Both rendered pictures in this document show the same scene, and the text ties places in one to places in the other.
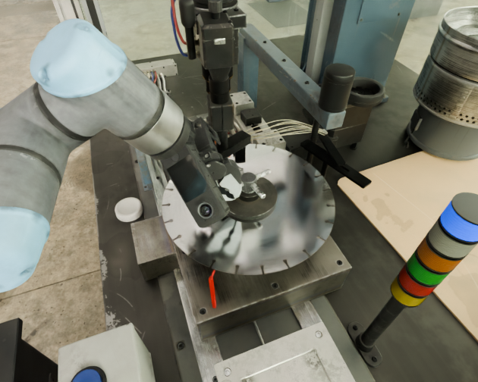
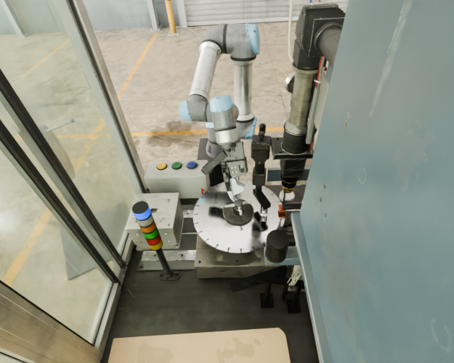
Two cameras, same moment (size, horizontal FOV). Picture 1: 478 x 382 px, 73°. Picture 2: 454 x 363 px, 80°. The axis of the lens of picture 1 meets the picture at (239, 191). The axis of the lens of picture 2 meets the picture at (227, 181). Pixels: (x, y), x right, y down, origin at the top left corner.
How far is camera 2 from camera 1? 92 cm
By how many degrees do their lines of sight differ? 71
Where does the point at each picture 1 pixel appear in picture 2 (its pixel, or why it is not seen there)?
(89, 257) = not seen: hidden behind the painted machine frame
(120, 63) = (215, 110)
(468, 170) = not seen: outside the picture
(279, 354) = (170, 210)
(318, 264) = (203, 251)
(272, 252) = (202, 211)
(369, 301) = (185, 292)
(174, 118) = (219, 138)
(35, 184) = (196, 111)
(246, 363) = (174, 201)
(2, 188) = (192, 106)
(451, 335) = (147, 325)
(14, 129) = not seen: hidden behind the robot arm
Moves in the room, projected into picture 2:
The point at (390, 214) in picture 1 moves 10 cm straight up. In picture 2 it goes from (235, 352) to (234, 343)
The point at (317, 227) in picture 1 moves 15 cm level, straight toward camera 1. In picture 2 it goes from (206, 233) to (178, 210)
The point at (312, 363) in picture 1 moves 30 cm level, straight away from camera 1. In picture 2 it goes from (162, 219) to (198, 283)
